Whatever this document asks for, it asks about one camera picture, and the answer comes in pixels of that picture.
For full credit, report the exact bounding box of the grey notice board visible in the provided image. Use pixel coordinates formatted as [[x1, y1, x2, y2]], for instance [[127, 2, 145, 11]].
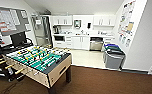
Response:
[[0, 5, 32, 46]]

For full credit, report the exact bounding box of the steel paper towel dispenser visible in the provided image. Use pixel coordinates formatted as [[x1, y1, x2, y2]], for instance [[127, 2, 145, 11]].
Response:
[[74, 19, 83, 29]]

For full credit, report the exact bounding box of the white two-door base cabinet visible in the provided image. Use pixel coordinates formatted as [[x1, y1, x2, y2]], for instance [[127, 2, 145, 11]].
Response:
[[71, 35, 91, 51]]

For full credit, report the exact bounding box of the white wall cabinet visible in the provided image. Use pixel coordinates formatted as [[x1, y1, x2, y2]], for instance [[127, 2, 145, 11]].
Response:
[[92, 14, 116, 27], [51, 15, 74, 27]]

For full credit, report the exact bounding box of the blue printed bin sign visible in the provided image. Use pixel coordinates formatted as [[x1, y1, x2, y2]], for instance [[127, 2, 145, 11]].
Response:
[[118, 34, 124, 42]]

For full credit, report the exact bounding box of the white paper note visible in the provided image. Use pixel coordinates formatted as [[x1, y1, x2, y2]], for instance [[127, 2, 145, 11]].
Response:
[[35, 19, 43, 26]]

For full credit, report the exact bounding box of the black computer monitor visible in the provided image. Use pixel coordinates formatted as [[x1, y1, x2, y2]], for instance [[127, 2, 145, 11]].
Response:
[[10, 31, 28, 48]]

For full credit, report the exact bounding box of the tan cork board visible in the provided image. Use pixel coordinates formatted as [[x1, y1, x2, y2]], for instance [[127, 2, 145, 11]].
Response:
[[126, 21, 135, 33]]

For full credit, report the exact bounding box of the green foosball table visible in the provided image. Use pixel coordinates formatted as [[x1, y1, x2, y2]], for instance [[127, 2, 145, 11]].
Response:
[[4, 45, 73, 94]]

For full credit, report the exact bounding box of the grey trash bin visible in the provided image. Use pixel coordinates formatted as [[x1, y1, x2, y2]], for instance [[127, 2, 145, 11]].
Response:
[[105, 50, 126, 70]]

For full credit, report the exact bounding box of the stainless steel dishwasher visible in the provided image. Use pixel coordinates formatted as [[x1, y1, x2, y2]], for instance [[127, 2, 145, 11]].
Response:
[[89, 37, 105, 52]]

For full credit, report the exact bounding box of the white drawer unit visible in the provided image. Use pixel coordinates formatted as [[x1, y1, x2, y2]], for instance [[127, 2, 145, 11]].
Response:
[[64, 35, 74, 50], [102, 35, 116, 46]]

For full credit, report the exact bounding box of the blue lidded recycling bin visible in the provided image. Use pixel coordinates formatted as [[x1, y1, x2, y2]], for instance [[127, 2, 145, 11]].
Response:
[[104, 43, 117, 49]]

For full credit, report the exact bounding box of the black soap dispenser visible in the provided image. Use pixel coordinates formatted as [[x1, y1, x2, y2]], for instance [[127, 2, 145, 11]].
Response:
[[87, 22, 92, 30]]

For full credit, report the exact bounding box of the stainless steel refrigerator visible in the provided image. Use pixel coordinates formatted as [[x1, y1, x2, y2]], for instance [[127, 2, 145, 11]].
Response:
[[31, 14, 53, 48]]

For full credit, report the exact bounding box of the green lidded recycling bin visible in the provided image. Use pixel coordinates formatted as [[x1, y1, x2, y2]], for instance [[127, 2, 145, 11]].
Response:
[[104, 45, 124, 55]]

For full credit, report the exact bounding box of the green printed bin sign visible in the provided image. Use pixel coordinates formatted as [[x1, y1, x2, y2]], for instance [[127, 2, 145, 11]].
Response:
[[121, 36, 127, 45]]

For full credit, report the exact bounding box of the chrome sink faucet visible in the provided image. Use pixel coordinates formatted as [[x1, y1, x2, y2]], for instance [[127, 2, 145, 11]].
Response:
[[80, 29, 85, 35]]

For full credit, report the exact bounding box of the black built-in microwave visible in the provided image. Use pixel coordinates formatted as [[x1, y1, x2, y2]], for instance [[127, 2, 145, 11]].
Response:
[[54, 35, 66, 43]]

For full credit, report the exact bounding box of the printed wall poster board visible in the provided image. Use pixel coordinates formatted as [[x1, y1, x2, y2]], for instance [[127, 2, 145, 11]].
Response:
[[117, 0, 137, 38]]

